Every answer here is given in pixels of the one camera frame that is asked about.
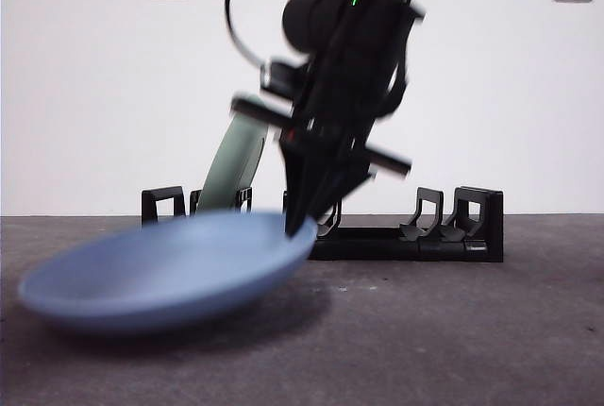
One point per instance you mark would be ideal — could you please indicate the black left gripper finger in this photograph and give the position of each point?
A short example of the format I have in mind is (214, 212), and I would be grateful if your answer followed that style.
(297, 189)
(330, 196)

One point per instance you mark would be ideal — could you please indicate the green round plate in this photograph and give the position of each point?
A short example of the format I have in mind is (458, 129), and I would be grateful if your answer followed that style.
(231, 165)

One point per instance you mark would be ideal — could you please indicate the blue round plate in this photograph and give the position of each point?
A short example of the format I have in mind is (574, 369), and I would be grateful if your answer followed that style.
(165, 283)

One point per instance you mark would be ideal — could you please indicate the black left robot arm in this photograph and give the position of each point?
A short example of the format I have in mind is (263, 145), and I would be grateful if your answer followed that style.
(358, 47)

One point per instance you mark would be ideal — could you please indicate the black plate rack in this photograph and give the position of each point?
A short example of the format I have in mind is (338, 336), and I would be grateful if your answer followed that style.
(494, 222)

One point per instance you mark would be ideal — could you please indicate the pale grey camera box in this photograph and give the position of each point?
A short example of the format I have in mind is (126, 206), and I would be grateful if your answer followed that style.
(280, 78)

